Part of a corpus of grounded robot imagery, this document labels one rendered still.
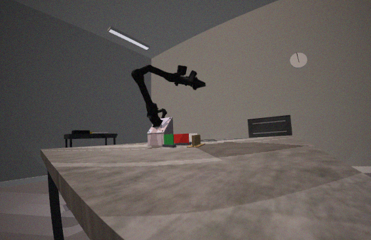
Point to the tan slotted board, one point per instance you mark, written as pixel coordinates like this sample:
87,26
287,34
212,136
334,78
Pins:
196,141

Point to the green board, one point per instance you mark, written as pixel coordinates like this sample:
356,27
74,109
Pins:
168,139

